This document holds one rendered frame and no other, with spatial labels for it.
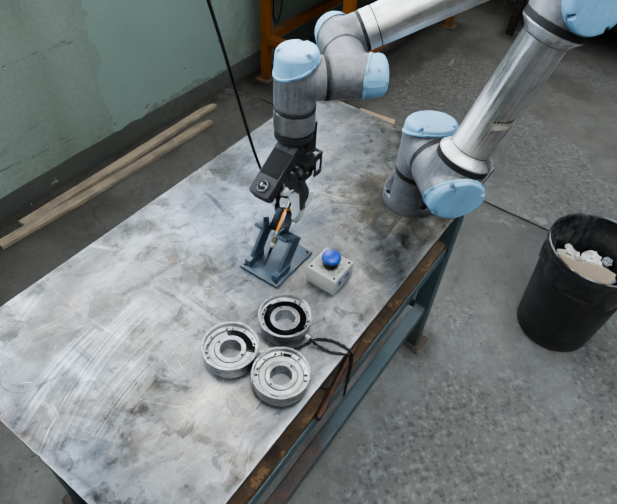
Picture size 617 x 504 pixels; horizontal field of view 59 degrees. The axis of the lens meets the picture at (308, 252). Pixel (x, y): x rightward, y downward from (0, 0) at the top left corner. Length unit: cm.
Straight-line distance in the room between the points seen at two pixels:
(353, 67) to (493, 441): 138
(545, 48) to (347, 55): 33
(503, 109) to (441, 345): 121
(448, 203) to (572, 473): 115
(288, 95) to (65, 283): 61
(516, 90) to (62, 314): 95
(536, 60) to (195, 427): 85
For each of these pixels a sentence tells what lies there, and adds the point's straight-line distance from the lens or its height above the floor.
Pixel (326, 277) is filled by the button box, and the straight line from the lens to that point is 111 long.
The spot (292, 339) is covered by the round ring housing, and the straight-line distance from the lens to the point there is 103.
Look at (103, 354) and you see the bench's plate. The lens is 110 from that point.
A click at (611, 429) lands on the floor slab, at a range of 218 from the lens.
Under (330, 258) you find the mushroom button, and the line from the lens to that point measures 111.
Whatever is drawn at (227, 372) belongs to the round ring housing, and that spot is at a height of 83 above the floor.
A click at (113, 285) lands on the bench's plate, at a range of 119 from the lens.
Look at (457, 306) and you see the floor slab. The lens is 224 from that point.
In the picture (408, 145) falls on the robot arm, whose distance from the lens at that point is 124.
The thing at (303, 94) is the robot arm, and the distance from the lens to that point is 93.
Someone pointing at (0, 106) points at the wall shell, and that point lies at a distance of 246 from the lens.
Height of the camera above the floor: 169
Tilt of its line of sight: 47 degrees down
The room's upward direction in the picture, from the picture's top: 4 degrees clockwise
